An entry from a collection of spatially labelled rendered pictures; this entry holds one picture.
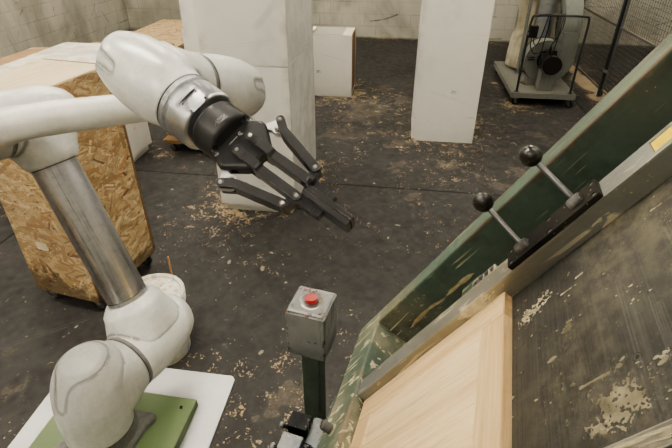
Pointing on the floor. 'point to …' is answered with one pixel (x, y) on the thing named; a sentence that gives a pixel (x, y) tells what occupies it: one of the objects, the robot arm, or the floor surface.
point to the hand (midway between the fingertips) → (328, 209)
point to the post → (314, 387)
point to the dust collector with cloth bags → (544, 30)
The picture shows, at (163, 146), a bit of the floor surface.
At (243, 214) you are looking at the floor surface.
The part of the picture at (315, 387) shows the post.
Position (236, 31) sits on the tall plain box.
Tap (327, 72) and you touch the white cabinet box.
